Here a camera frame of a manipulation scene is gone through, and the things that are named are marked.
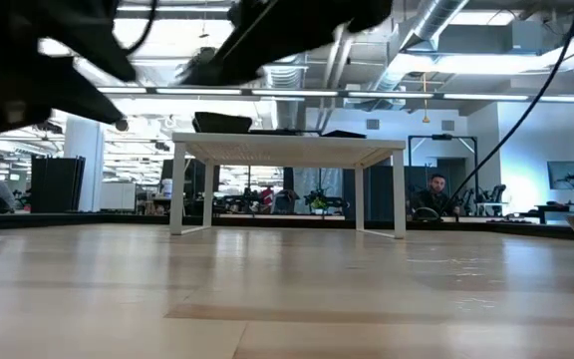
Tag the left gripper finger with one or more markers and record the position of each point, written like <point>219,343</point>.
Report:
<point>92,35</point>
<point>78,95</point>

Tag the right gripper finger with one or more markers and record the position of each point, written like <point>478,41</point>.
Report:
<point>242,60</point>

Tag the black rectangular plate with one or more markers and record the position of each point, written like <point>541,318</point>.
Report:
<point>224,128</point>

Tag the black background robot arm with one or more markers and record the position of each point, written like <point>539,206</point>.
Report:
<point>491,193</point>

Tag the long suspended light bar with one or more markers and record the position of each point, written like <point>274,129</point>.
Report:
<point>292,93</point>

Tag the black cabinet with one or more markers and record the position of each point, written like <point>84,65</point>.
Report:
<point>58,182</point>

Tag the white bucket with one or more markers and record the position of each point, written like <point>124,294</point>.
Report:
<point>167,188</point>

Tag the green potted plant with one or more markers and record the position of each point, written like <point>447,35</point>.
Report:
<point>318,203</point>

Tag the grey computer monitor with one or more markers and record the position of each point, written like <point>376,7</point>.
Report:
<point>568,174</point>

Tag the silver ventilation duct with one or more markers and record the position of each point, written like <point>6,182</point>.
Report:
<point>431,20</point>
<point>287,100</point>

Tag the black table edge rail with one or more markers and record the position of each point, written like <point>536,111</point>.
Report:
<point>117,220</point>

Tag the black frame stand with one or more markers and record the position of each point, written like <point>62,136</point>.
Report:
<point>441,137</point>

